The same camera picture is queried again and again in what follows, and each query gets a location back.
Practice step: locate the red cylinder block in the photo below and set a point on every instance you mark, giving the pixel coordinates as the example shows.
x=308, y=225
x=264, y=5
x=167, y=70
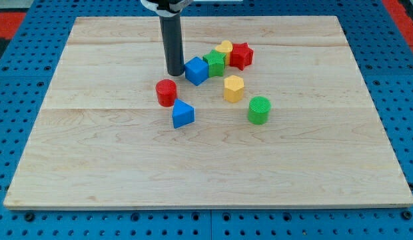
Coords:
x=166, y=90

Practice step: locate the blue cube block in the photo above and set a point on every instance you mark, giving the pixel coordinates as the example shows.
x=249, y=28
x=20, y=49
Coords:
x=196, y=71

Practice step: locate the blue triangle block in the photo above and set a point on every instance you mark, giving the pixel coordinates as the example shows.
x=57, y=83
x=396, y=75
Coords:
x=183, y=114

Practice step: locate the yellow hexagon block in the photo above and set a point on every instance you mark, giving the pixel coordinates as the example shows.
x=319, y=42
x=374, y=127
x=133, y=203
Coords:
x=233, y=88

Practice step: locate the green cylinder block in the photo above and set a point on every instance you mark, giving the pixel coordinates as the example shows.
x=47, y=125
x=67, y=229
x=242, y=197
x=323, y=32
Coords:
x=258, y=110

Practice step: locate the green star block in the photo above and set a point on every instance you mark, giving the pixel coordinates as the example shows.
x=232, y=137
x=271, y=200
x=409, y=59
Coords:
x=216, y=62

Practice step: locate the red star block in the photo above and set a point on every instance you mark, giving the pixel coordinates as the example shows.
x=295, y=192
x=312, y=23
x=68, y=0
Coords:
x=241, y=55

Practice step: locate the yellow heart block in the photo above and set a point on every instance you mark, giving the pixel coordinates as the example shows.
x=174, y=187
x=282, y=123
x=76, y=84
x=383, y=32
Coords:
x=226, y=48

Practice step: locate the wooden board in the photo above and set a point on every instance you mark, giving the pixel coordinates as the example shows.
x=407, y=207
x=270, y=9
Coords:
x=101, y=141

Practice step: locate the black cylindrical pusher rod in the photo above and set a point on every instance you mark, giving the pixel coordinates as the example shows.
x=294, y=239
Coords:
x=173, y=44

